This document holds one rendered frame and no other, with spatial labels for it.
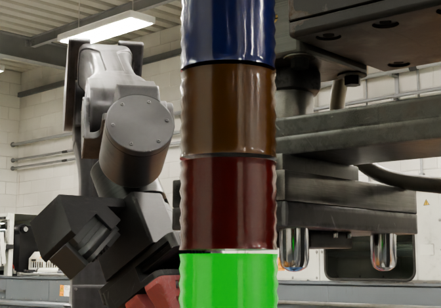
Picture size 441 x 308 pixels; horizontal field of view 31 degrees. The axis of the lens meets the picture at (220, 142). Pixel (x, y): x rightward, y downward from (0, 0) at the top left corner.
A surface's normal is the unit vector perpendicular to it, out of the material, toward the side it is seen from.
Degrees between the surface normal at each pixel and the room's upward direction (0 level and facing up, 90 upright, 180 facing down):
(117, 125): 66
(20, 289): 90
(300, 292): 90
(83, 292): 80
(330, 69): 180
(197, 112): 104
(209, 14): 76
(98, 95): 61
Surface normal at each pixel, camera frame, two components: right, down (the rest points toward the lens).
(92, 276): 0.23, -0.31
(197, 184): -0.58, -0.36
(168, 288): 0.75, -0.25
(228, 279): 0.01, -0.39
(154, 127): 0.22, -0.54
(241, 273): 0.26, 0.10
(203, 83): -0.47, 0.11
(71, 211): 0.66, -0.58
